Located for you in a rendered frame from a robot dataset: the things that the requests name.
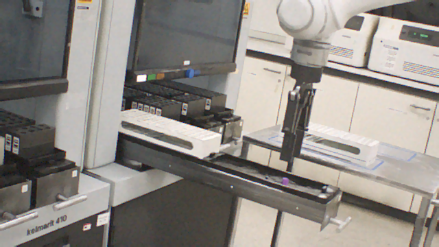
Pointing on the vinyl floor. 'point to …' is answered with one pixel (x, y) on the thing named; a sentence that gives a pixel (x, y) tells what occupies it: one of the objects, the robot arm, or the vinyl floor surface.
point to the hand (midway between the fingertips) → (291, 146)
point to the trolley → (416, 175)
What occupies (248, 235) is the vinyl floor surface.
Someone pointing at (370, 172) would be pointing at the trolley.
